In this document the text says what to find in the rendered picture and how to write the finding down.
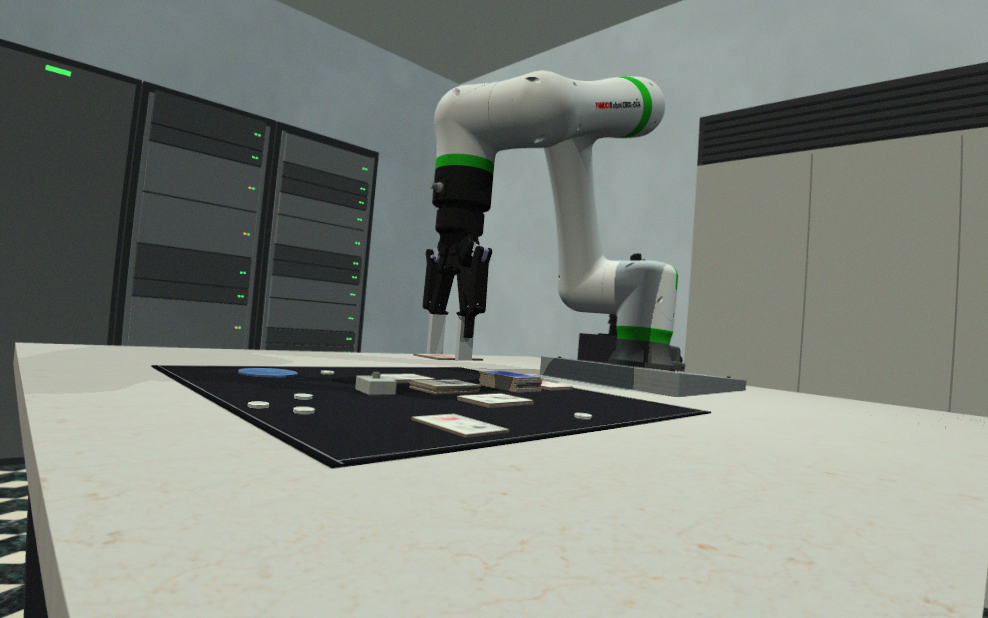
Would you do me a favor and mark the blue playing card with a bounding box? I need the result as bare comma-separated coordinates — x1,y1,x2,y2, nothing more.
479,371,541,379

